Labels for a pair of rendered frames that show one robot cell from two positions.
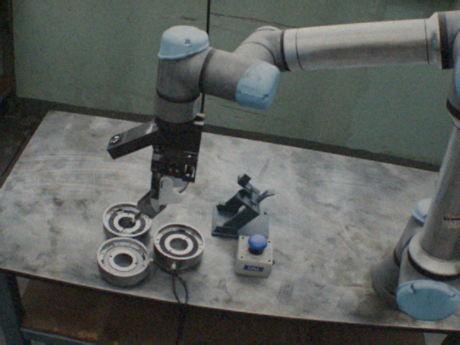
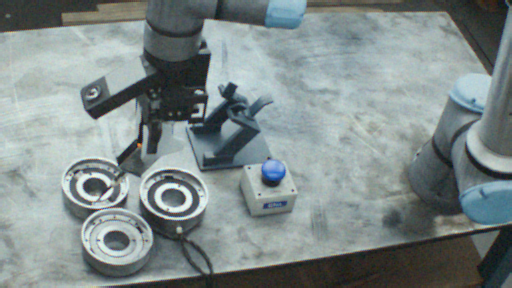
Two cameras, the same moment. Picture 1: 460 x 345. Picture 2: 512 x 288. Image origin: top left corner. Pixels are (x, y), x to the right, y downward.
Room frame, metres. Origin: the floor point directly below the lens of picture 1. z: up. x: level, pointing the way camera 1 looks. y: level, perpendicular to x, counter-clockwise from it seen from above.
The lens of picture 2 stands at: (-0.10, 0.33, 1.86)
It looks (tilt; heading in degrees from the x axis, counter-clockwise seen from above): 45 degrees down; 342
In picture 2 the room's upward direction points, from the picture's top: 11 degrees clockwise
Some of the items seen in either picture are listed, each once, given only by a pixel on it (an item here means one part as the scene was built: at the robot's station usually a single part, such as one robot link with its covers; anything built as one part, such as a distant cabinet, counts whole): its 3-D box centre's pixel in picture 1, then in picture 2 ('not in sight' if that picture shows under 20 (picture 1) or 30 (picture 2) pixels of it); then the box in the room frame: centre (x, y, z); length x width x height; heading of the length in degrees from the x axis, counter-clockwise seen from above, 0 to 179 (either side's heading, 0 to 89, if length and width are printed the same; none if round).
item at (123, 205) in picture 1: (126, 225); (94, 190); (0.78, 0.19, 0.82); 0.10 x 0.10 x 0.04
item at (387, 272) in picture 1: (411, 271); (454, 162); (0.77, -0.43, 0.85); 0.15 x 0.15 x 0.10
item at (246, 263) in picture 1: (256, 256); (271, 187); (0.77, -0.09, 0.82); 0.08 x 0.07 x 0.05; 94
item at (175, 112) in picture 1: (176, 103); (172, 32); (0.76, 0.11, 1.15); 0.08 x 0.08 x 0.05
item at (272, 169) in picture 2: (256, 247); (271, 177); (0.77, -0.08, 0.85); 0.04 x 0.04 x 0.05
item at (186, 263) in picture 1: (178, 246); (172, 201); (0.75, 0.07, 0.82); 0.10 x 0.10 x 0.04
